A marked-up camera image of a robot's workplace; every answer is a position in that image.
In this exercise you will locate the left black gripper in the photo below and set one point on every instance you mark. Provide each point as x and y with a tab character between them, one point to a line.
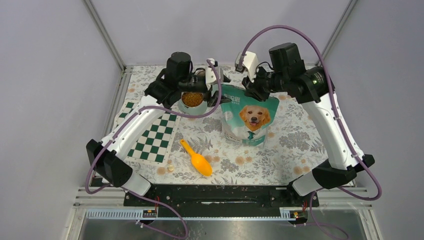
212	100

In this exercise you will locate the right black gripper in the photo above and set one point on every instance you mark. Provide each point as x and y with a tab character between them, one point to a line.
252	89

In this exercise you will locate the teal dog food bag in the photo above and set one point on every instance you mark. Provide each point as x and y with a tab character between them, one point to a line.
246	120

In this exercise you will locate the yellow plastic scoop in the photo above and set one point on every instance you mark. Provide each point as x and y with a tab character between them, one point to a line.
198	161

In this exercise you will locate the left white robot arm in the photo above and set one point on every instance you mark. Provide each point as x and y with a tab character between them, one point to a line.
106	157

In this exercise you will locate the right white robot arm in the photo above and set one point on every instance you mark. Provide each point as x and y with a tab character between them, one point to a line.
316	94

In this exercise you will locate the teal double pet bowl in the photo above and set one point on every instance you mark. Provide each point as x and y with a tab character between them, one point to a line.
192	103

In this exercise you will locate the floral tablecloth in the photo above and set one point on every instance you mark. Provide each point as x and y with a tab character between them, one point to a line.
292	148

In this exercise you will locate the green white checkered mat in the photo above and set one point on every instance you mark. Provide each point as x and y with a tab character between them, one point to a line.
154	146

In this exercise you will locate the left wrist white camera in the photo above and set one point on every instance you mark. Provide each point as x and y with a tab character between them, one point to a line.
210	76

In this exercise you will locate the wrist white camera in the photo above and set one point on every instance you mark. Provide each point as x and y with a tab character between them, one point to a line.
210	76
247	62

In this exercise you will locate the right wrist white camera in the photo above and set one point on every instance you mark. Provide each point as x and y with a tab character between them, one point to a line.
247	62

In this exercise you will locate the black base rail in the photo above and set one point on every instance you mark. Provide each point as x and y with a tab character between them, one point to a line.
229	201

